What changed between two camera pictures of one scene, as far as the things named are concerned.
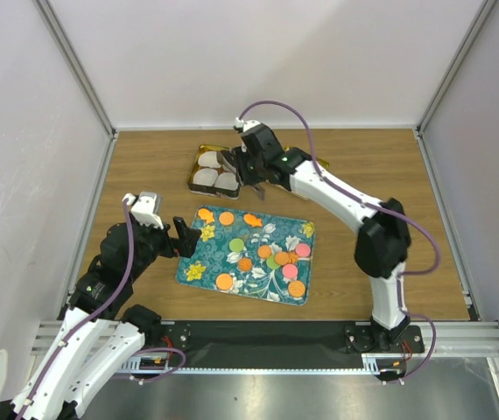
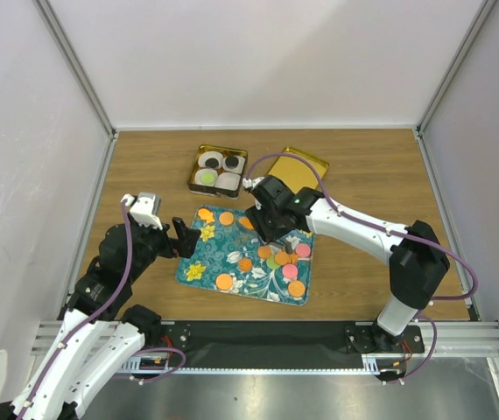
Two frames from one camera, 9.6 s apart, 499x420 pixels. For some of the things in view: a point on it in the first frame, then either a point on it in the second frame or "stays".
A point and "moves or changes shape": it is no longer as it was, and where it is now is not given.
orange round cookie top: x=226 y=218 stays
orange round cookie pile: x=281 y=258 stays
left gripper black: x=186 y=243 stays
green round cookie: x=236 y=245 to x=207 y=178
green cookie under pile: x=271 y=262 stays
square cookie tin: x=208 y=175 stays
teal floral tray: x=252 y=255 stays
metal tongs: x=260 y=189 moves or changes shape
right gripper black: x=240 y=157 to x=256 y=214
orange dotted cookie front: x=224 y=282 stays
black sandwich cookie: x=228 y=157 to x=212 y=163
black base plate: x=270 y=345 stays
